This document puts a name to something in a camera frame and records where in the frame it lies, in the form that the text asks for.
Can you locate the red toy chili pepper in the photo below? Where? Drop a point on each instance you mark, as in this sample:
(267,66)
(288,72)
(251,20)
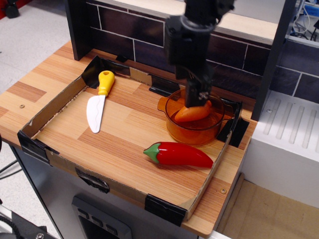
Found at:
(173,153)

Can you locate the grey oven control panel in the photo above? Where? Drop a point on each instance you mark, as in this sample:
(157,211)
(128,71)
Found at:
(96,224)

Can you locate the dark grey cabinet post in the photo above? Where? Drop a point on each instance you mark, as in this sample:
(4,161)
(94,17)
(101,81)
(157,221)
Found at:
(279,40)

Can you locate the orange transparent plastic pot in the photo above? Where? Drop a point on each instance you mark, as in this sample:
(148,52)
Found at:
(197,131)

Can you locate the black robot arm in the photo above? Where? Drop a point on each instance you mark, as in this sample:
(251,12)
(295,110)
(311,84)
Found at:
(215,8)

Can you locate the orange toy carrot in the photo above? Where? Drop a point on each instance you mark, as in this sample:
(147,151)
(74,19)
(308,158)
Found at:
(193,113)

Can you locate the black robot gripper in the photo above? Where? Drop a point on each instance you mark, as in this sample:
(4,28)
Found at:
(186,40)

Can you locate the toy knife yellow handle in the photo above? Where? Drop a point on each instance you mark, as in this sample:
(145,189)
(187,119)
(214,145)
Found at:
(95,105)

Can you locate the white toy sink drainer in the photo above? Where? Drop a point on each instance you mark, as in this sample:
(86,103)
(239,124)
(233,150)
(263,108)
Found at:
(283,154)

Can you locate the dark grey left post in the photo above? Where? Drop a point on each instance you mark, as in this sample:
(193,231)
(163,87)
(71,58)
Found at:
(79,27)

